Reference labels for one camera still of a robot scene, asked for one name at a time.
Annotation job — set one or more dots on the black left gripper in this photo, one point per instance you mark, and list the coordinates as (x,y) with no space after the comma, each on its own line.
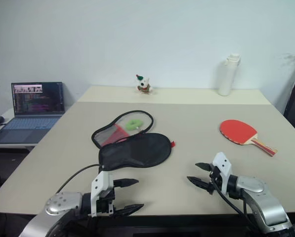
(105,203)

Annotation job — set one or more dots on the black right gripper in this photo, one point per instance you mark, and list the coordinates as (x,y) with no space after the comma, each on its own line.
(216,184)

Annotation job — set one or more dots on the red and black paddle case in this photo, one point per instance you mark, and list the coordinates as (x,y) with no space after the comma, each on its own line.
(137,150)

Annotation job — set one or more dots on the red table tennis paddle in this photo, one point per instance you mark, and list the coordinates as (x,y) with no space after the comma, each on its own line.
(236,130)

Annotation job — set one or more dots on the green fuzzy zipper charm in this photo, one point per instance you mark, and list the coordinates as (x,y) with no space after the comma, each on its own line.
(131,124)

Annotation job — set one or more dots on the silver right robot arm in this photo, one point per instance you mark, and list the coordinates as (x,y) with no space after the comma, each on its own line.
(253,185)

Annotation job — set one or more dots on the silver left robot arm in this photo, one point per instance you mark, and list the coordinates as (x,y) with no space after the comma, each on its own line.
(60,201)

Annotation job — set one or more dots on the white water bottle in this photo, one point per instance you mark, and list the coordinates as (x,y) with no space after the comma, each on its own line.
(223,79)

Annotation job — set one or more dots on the white plush dog toy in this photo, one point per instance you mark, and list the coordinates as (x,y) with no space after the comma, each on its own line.
(144,85)

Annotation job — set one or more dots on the open grey laptop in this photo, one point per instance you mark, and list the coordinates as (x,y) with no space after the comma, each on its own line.
(26,126)

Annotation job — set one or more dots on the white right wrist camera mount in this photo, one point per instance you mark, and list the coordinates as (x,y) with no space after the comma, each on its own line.
(222,165)

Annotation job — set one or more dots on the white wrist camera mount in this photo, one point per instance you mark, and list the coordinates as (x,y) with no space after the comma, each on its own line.
(97,187)
(222,165)

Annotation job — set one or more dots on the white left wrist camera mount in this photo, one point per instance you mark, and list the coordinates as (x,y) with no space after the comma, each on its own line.
(97,187)

